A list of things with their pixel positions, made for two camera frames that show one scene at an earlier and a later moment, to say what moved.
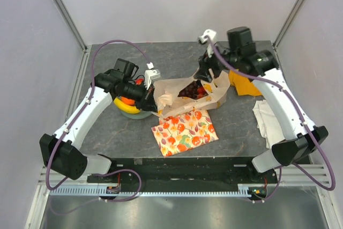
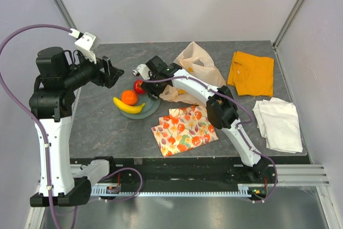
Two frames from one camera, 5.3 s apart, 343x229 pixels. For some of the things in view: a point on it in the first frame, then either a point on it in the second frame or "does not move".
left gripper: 147,102 to 109,78
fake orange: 130,102 does not move
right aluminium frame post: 298,3 does not move
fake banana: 125,106 does not move
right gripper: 205,63 to 148,87
